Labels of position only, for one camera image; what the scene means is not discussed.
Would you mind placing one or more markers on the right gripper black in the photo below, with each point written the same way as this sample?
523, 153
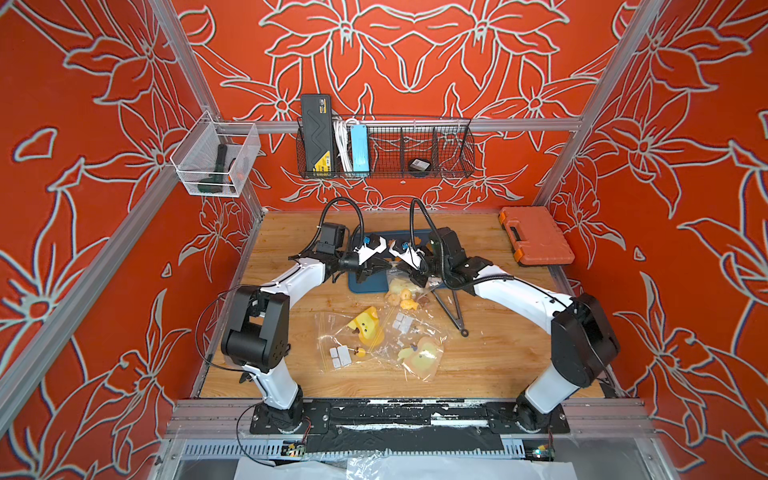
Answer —
414, 275

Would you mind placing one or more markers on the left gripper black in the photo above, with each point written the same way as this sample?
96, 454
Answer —
365, 271

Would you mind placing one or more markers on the dark blue tray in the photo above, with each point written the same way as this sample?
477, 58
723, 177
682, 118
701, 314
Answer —
378, 282

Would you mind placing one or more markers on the black metal tongs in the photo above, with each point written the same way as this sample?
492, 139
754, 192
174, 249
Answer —
453, 311

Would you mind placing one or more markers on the clear bag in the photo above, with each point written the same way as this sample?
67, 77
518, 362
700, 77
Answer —
415, 345

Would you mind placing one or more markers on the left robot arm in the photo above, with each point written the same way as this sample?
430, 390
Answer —
256, 337

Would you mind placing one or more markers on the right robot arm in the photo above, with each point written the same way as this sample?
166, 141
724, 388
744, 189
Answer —
582, 341

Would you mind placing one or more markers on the bag with yellow duck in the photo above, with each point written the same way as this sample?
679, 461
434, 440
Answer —
347, 340

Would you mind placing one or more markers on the orange tool case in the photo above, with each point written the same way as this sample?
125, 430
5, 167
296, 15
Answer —
535, 237

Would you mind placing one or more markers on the light blue power bank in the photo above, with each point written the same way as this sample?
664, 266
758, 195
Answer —
360, 151

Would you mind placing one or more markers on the black box in basket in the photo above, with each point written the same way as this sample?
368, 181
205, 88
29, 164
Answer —
318, 134

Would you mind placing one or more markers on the black wire wall basket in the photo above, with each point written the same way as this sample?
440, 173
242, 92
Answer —
448, 143

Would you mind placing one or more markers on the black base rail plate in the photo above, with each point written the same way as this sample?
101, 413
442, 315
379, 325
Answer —
410, 426

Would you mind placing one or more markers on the dark green screwdriver handle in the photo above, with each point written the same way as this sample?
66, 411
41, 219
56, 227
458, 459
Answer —
215, 182

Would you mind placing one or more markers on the clear acrylic wall bin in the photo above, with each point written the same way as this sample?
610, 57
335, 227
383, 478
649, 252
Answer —
215, 158

